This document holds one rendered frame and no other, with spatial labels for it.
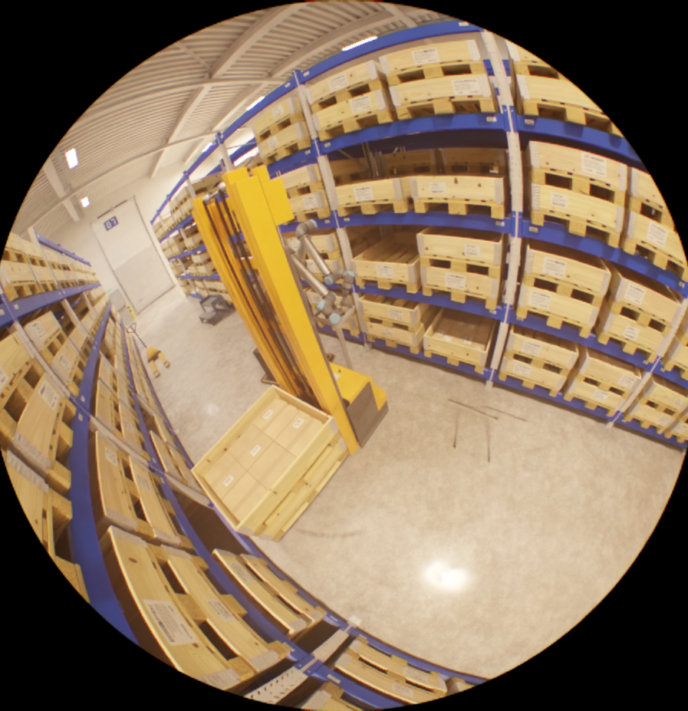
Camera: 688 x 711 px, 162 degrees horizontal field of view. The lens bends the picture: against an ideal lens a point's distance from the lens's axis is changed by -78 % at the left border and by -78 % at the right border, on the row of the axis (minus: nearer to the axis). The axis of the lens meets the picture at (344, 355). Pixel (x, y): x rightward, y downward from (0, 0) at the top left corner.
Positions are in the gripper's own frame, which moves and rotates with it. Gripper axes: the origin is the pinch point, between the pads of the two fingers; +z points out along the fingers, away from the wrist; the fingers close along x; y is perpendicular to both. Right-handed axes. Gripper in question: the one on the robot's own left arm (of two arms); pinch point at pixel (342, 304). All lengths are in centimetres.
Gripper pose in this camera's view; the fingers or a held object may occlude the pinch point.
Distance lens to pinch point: 242.0
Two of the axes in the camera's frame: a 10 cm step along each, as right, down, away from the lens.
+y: 9.6, 2.2, 1.5
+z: -2.6, 8.8, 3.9
